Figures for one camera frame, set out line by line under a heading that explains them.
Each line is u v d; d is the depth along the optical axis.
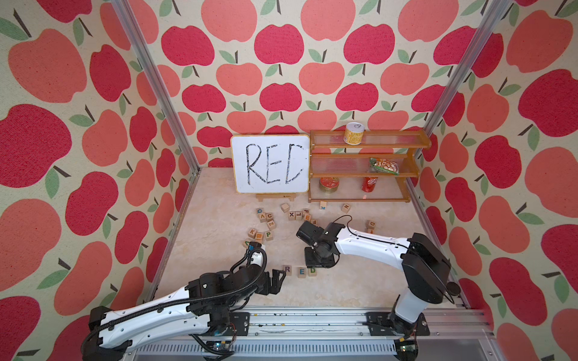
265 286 0.53
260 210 1.01
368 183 1.05
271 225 0.96
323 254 0.71
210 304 0.49
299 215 0.99
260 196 1.04
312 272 0.84
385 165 0.95
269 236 0.93
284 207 1.03
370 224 0.96
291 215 0.99
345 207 1.03
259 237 0.93
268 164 0.98
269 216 0.98
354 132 0.88
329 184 1.07
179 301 0.47
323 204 1.04
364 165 1.17
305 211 1.01
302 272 0.83
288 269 0.84
